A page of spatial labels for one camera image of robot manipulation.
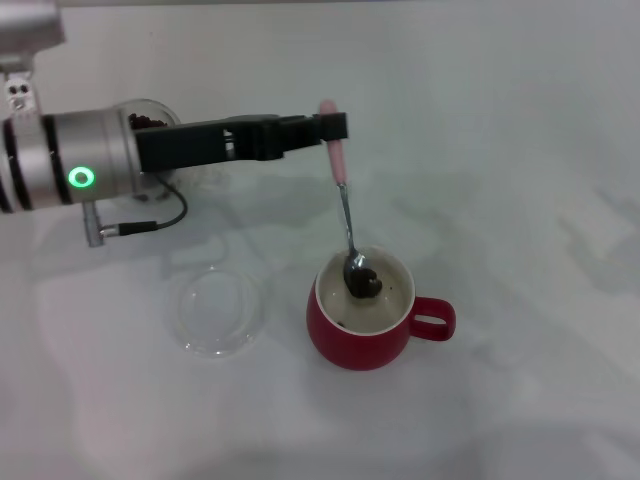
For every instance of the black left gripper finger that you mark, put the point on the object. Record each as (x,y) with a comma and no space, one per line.
(300,132)

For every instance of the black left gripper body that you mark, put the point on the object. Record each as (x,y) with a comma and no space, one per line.
(195,145)

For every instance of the scooped coffee beans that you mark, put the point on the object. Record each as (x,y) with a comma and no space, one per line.
(366,285)

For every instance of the dark coffee beans heap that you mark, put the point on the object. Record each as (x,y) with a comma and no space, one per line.
(147,121)

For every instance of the clear glass saucer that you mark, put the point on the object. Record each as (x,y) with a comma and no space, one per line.
(220,315)

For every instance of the red ceramic mug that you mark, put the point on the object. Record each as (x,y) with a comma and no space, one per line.
(350,350)

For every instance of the clear double-wall glass cup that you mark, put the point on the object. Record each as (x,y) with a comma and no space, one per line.
(150,106)

